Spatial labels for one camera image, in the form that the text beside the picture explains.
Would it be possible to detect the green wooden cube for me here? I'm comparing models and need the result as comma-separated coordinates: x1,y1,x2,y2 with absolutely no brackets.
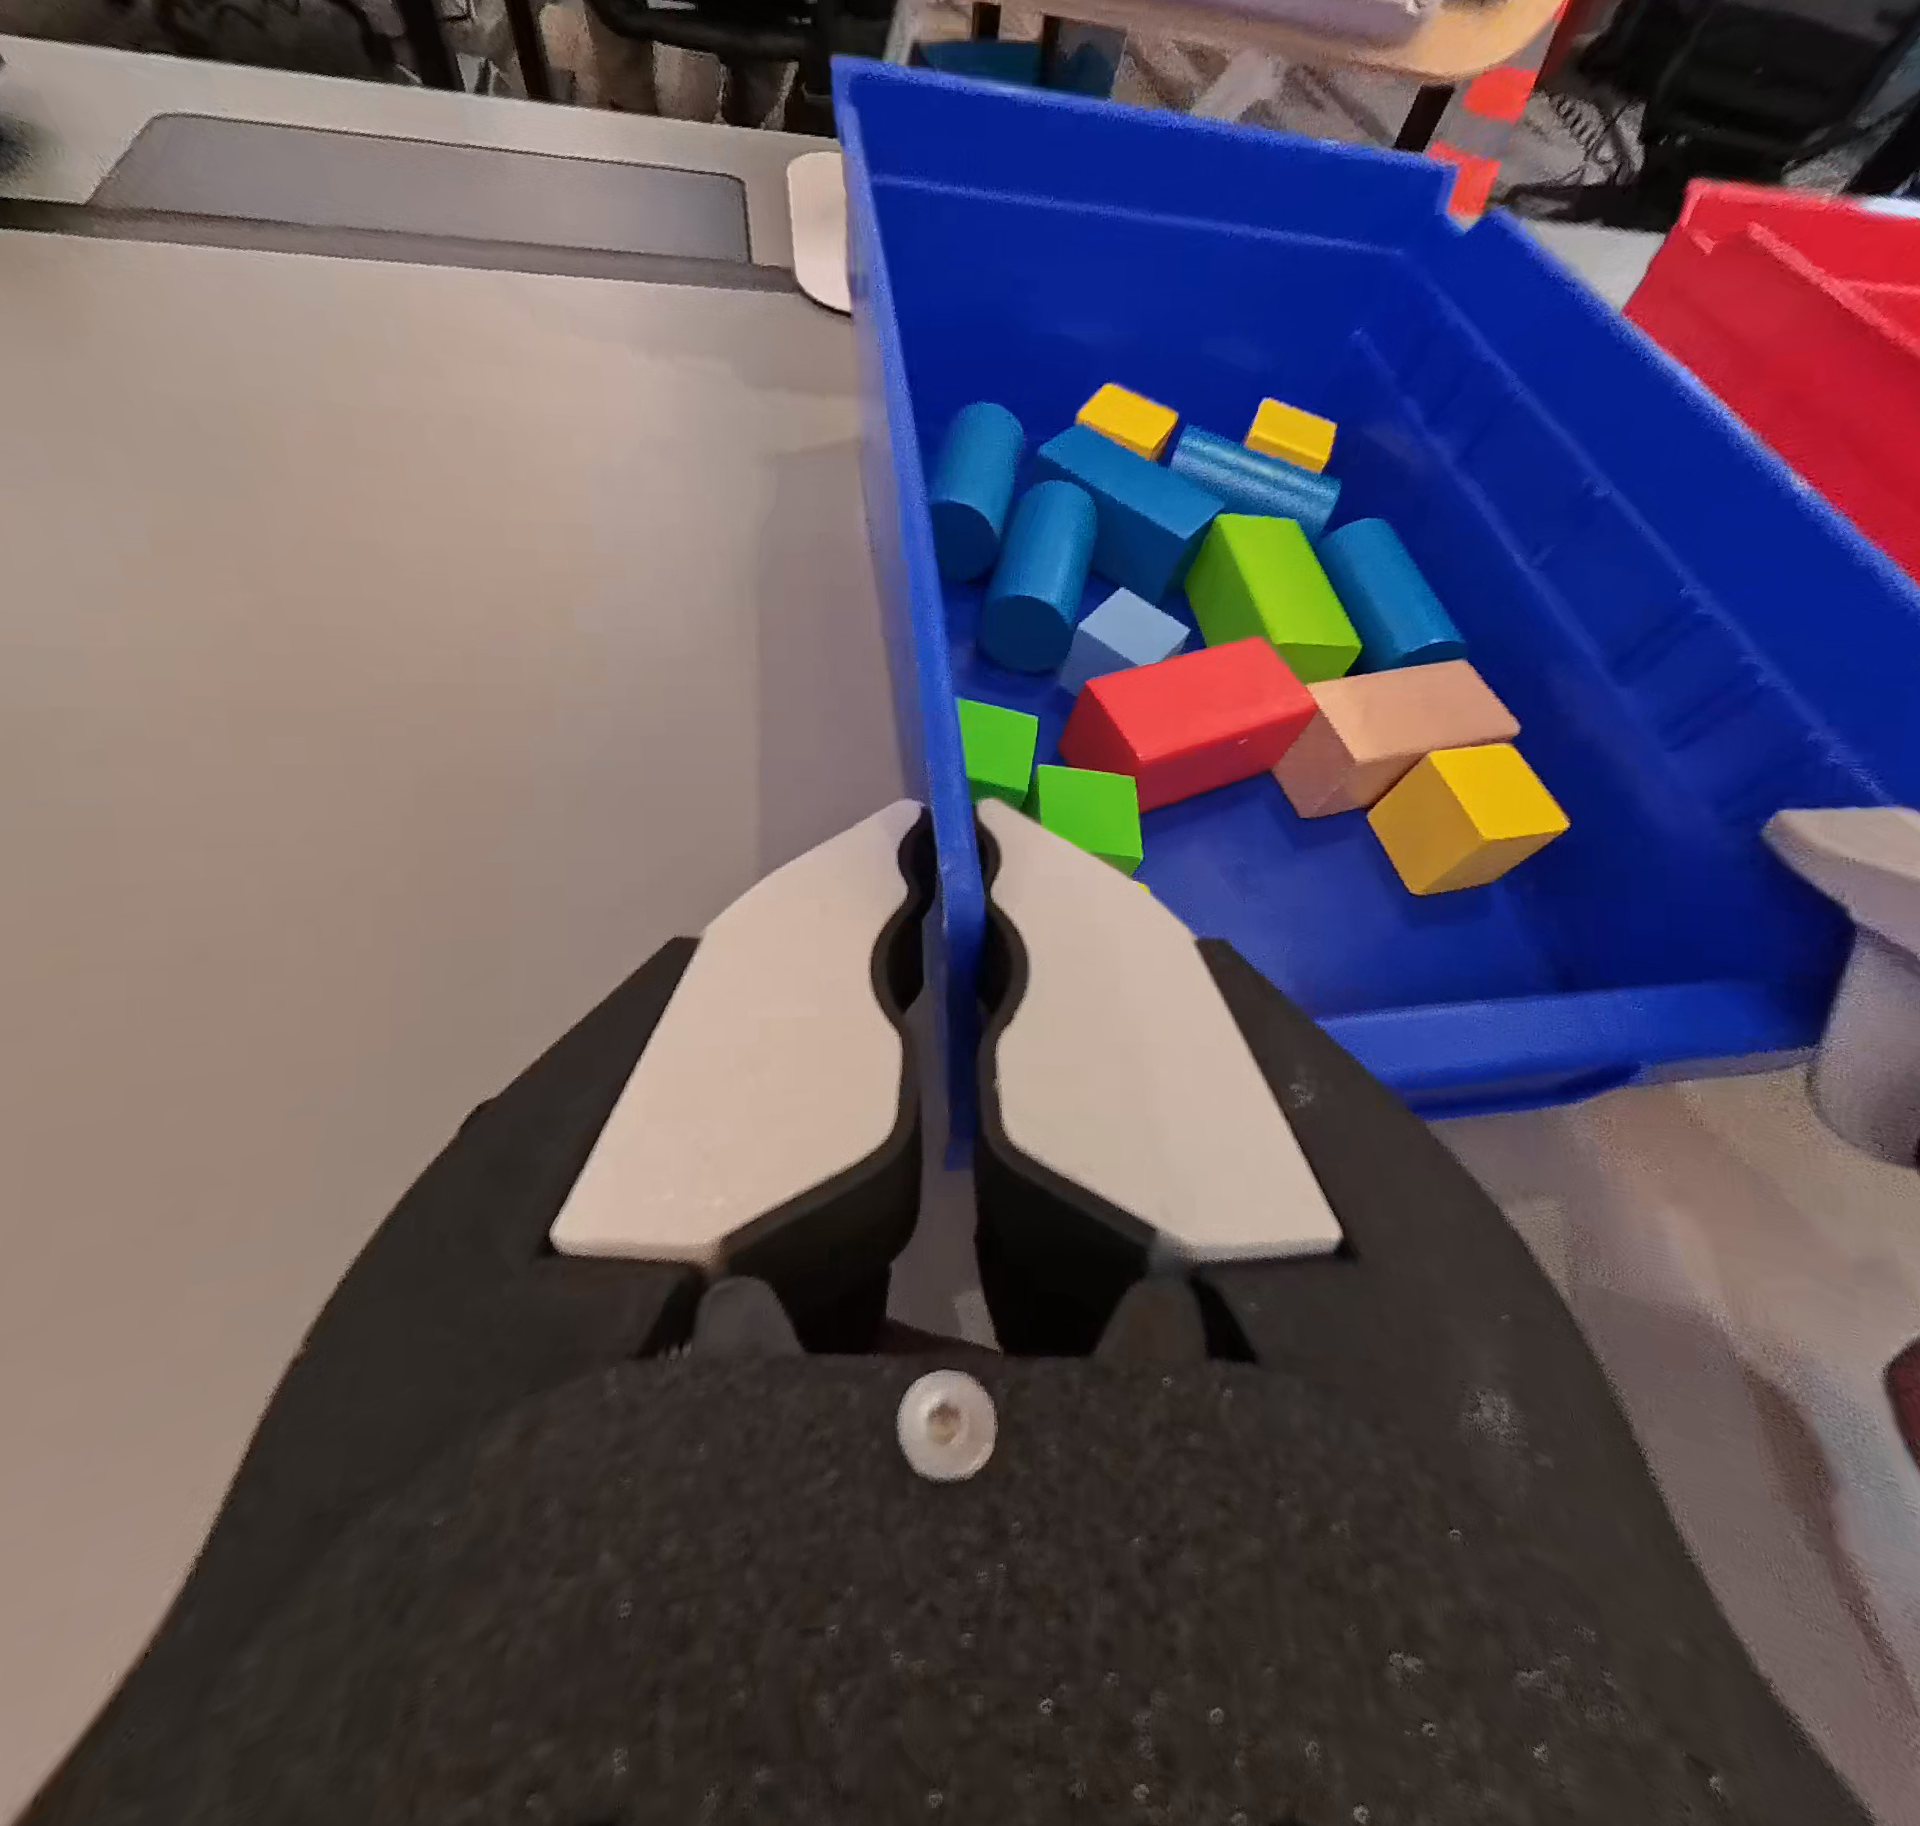
1033,766,1150,875

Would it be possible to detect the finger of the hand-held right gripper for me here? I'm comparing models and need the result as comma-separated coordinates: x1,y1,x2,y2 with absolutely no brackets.
1762,809,1920,959
1812,929,1920,1168

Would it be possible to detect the yellow wooden cube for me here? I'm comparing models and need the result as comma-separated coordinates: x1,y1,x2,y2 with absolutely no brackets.
1366,743,1576,899

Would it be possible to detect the long green wooden block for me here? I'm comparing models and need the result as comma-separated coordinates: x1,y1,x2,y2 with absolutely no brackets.
1184,512,1368,687

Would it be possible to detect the red wooden block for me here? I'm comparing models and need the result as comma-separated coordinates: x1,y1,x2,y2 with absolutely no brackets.
1064,639,1322,815

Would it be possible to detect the blue plastic bin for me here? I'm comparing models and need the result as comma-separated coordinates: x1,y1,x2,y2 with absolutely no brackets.
831,59,1893,1168

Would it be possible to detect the orange striped bar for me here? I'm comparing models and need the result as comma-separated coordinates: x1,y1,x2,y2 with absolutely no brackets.
1426,59,1540,223

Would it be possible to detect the red plastic bin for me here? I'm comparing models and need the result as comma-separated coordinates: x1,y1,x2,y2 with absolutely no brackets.
1625,181,1920,583

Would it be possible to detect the small green wooden block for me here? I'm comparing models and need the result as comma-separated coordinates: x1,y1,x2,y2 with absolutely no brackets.
959,700,1043,809

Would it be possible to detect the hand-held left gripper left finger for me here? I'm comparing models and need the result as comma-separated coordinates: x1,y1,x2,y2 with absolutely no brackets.
551,798,933,1274

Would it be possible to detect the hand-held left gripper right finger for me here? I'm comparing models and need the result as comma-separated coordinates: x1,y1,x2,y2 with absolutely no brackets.
967,795,1346,1274

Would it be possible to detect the natural wooden block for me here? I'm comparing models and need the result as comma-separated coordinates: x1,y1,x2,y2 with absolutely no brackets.
1273,660,1527,824

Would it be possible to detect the light blue wooden cube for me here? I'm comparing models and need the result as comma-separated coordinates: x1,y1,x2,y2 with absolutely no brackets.
1064,588,1196,695

